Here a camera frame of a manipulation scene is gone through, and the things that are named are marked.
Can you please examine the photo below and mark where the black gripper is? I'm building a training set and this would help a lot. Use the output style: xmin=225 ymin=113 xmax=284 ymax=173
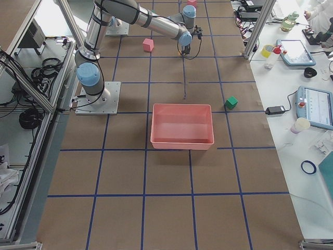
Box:
xmin=181 ymin=44 xmax=191 ymax=56

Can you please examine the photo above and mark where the pink cube near arm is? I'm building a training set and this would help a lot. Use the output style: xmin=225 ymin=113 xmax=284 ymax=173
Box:
xmin=187 ymin=0 xmax=197 ymax=7

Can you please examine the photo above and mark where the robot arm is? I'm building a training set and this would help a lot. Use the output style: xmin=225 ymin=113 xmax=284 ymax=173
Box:
xmin=75 ymin=1 xmax=201 ymax=108

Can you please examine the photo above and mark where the pink cube centre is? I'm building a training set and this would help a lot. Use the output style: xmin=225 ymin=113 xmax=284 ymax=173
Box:
xmin=142 ymin=38 xmax=154 ymax=52

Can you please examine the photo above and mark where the green cube near bin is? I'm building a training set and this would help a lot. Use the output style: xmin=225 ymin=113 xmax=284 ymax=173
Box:
xmin=224 ymin=96 xmax=238 ymax=110

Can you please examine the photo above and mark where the pink plastic bin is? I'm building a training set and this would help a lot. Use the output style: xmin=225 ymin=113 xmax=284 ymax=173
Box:
xmin=150 ymin=104 xmax=214 ymax=150

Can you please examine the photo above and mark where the yellow tape roll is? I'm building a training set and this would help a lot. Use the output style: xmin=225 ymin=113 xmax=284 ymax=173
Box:
xmin=261 ymin=44 xmax=274 ymax=58

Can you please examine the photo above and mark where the black power adapter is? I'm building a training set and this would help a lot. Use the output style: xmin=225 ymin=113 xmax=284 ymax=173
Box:
xmin=265 ymin=106 xmax=286 ymax=115

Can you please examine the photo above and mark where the green glass bottle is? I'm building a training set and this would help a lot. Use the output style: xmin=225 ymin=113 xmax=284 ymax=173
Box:
xmin=280 ymin=11 xmax=299 ymax=32

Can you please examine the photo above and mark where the teach pendant tablet far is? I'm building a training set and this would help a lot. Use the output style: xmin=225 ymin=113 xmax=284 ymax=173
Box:
xmin=276 ymin=39 xmax=316 ymax=67

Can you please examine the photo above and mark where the teach pendant tablet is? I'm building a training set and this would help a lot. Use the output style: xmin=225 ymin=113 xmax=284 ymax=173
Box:
xmin=276 ymin=39 xmax=316 ymax=67
xmin=296 ymin=86 xmax=332 ymax=130

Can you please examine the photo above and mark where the black bowl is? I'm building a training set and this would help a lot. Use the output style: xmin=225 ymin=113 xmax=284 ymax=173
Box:
xmin=303 ymin=67 xmax=317 ymax=79

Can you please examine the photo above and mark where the white paper cup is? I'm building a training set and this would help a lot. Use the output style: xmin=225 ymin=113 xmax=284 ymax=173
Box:
xmin=290 ymin=117 xmax=311 ymax=134

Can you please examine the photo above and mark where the teach pendant tablet near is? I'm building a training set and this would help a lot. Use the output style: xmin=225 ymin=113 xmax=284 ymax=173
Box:
xmin=296 ymin=86 xmax=332 ymax=130

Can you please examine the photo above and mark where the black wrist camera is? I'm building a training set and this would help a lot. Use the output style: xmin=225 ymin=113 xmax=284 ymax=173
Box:
xmin=192 ymin=25 xmax=202 ymax=40

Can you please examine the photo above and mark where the aluminium frame post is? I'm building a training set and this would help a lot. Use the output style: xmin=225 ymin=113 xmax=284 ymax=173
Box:
xmin=242 ymin=0 xmax=276 ymax=59

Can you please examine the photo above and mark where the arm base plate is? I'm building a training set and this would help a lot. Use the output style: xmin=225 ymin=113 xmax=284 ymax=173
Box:
xmin=75 ymin=81 xmax=121 ymax=115
xmin=106 ymin=18 xmax=130 ymax=36

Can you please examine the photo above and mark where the blue tape ring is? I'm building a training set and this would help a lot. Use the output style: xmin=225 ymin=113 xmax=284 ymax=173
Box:
xmin=301 ymin=160 xmax=317 ymax=175

